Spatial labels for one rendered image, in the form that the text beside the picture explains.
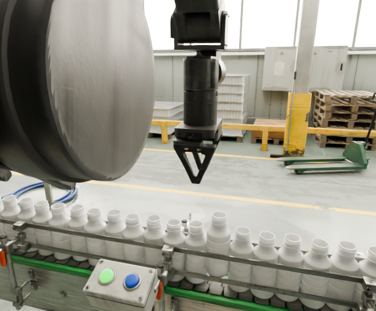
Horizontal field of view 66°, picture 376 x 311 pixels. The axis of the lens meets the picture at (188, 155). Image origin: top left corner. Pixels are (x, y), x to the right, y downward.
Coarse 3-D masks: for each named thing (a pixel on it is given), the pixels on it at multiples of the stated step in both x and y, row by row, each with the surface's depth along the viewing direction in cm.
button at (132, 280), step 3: (132, 273) 62; (126, 276) 61; (129, 276) 61; (132, 276) 61; (135, 276) 61; (126, 279) 61; (129, 279) 61; (132, 279) 61; (135, 279) 61; (138, 279) 61; (126, 282) 60; (129, 282) 60; (132, 282) 60; (135, 282) 60; (138, 282) 61; (126, 285) 60; (129, 285) 60; (132, 285) 60; (135, 285) 60
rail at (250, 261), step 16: (32, 224) 83; (112, 240) 77; (128, 240) 75; (80, 256) 81; (96, 256) 80; (208, 256) 70; (224, 256) 69; (176, 272) 74; (304, 272) 65; (320, 272) 64; (256, 288) 69; (272, 288) 68; (336, 304) 65; (352, 304) 64
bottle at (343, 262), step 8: (344, 240) 66; (344, 248) 64; (352, 248) 65; (336, 256) 66; (344, 256) 64; (352, 256) 64; (336, 264) 65; (344, 264) 64; (352, 264) 64; (336, 272) 65; (344, 272) 64; (352, 272) 63; (336, 280) 65; (344, 280) 64; (328, 288) 68; (336, 288) 66; (344, 288) 65; (352, 288) 65; (328, 296) 68; (336, 296) 66; (344, 296) 65; (352, 296) 66; (328, 304) 68
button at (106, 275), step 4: (108, 268) 63; (104, 272) 63; (108, 272) 62; (112, 272) 63; (100, 276) 62; (104, 276) 62; (108, 276) 62; (112, 276) 62; (100, 280) 62; (104, 280) 61; (108, 280) 61
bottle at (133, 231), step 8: (128, 216) 78; (136, 216) 78; (128, 224) 76; (136, 224) 76; (128, 232) 76; (136, 232) 76; (136, 240) 76; (128, 248) 77; (136, 248) 77; (128, 256) 77; (136, 256) 77
